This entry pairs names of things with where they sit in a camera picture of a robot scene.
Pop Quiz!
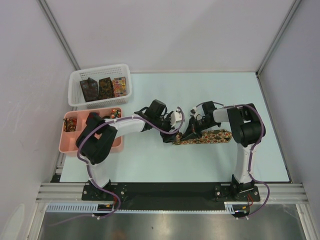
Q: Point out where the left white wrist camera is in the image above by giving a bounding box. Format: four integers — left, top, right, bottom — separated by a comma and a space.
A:
169, 107, 185, 127

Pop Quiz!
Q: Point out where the brown patterned long tie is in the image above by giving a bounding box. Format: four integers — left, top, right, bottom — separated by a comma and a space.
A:
172, 129, 233, 146

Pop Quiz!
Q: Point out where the red colourful folded tie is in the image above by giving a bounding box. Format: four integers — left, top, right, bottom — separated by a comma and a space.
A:
112, 77, 127, 97

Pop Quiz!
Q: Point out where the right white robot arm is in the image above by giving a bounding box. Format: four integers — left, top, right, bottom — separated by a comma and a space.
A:
181, 101, 266, 201

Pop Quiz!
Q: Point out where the dark floral folded tie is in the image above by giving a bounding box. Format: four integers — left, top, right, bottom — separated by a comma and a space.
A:
79, 77, 99, 102

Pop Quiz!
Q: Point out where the dark brown folded tie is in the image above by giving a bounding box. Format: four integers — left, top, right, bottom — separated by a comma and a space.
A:
98, 77, 114, 100

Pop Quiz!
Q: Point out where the white plastic basket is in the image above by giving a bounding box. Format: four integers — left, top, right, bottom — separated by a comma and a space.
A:
68, 63, 133, 109

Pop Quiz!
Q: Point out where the red gold rolled tie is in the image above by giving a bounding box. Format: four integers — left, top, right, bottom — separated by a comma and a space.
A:
63, 117, 77, 132

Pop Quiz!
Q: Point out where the pink compartment tray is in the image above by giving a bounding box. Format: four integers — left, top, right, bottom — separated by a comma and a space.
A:
59, 107, 123, 157

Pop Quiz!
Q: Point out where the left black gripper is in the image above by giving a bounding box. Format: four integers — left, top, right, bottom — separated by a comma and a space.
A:
153, 114, 179, 143

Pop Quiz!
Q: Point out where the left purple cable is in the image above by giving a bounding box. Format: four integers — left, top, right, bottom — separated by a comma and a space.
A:
48, 107, 186, 227

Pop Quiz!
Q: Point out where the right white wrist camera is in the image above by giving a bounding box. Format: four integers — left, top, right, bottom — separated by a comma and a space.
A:
190, 106, 199, 118

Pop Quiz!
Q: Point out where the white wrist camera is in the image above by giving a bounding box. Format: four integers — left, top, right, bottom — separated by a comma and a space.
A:
190, 106, 199, 118
169, 107, 185, 127

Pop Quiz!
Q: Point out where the white cable duct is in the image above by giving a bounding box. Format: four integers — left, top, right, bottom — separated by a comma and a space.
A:
46, 202, 249, 215

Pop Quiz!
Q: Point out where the aluminium frame rail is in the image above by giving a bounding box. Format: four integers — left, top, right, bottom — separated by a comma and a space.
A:
35, 182, 309, 204

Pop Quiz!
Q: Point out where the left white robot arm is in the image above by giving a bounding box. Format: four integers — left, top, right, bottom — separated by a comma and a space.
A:
75, 99, 185, 200

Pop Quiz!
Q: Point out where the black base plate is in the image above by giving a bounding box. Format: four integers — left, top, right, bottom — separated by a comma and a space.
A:
81, 182, 261, 209

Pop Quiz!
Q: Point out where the colourful dotted rolled tie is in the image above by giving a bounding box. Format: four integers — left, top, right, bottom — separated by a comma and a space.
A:
107, 108, 122, 119

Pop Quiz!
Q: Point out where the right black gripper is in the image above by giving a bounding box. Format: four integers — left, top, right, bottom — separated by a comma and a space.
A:
181, 116, 219, 141

